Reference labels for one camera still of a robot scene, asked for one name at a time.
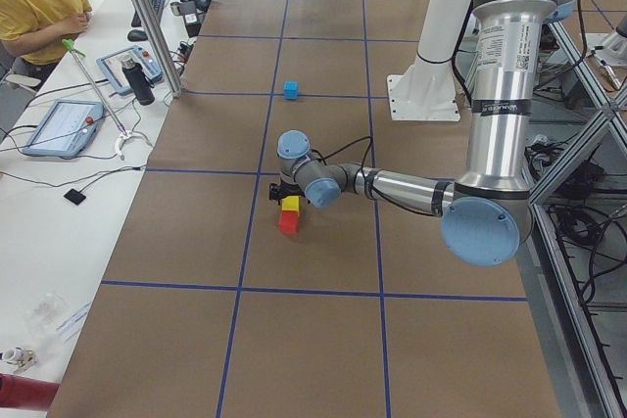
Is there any yellow block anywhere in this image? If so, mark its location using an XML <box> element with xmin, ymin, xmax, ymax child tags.
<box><xmin>280</xmin><ymin>196</ymin><xmax>300</xmax><ymax>216</ymax></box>

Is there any silver aluminium post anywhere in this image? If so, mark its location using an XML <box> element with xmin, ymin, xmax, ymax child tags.
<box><xmin>131</xmin><ymin>0</ymin><xmax>182</xmax><ymax>99</ymax></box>

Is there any near teach pendant tablet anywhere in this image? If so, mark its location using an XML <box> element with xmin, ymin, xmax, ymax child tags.
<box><xmin>22</xmin><ymin>100</ymin><xmax>104</xmax><ymax>158</ymax></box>

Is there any black computer mouse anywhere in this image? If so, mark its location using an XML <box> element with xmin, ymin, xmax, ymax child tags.
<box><xmin>127</xmin><ymin>29</ymin><xmax>148</xmax><ymax>42</ymax></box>

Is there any far teach pendant tablet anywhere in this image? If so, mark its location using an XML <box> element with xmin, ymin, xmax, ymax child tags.
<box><xmin>96</xmin><ymin>45</ymin><xmax>163</xmax><ymax>95</ymax></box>

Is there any blue block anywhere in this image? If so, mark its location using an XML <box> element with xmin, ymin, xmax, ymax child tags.
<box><xmin>283</xmin><ymin>81</ymin><xmax>299</xmax><ymax>100</ymax></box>

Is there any small black square pad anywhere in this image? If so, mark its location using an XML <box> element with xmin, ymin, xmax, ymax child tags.
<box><xmin>64</xmin><ymin>188</ymin><xmax>86</xmax><ymax>206</ymax></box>

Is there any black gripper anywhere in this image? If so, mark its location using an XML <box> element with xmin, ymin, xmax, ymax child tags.
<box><xmin>278</xmin><ymin>174</ymin><xmax>306</xmax><ymax>201</ymax></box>

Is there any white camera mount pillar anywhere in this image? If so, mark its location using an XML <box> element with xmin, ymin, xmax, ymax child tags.
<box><xmin>387</xmin><ymin>0</ymin><xmax>471</xmax><ymax>122</ymax></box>

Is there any green handled reacher grabber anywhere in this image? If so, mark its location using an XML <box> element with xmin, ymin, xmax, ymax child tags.
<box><xmin>62</xmin><ymin>39</ymin><xmax>153</xmax><ymax>160</ymax></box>

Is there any red cylinder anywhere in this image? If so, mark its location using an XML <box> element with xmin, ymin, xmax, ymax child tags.
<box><xmin>0</xmin><ymin>374</ymin><xmax>60</xmax><ymax>411</ymax></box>

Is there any black water bottle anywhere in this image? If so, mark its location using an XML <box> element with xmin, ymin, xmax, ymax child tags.
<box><xmin>121</xmin><ymin>54</ymin><xmax>155</xmax><ymax>106</ymax></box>

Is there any person in yellow shirt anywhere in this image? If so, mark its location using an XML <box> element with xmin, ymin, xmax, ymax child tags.
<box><xmin>1</xmin><ymin>0</ymin><xmax>92</xmax><ymax>66</ymax></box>

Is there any red block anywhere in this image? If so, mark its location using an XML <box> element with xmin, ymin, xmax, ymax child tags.
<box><xmin>278</xmin><ymin>210</ymin><xmax>300</xmax><ymax>235</ymax></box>

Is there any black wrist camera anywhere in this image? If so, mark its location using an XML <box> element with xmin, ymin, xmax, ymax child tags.
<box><xmin>268</xmin><ymin>183</ymin><xmax>283</xmax><ymax>205</ymax></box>

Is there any teach pendant tablet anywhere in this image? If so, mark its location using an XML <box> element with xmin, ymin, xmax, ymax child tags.
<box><xmin>22</xmin><ymin>100</ymin><xmax>104</xmax><ymax>158</ymax></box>
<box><xmin>96</xmin><ymin>45</ymin><xmax>163</xmax><ymax>95</ymax></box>

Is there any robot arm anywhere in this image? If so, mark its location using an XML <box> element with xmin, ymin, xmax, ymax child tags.
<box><xmin>269</xmin><ymin>0</ymin><xmax>575</xmax><ymax>266</ymax></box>

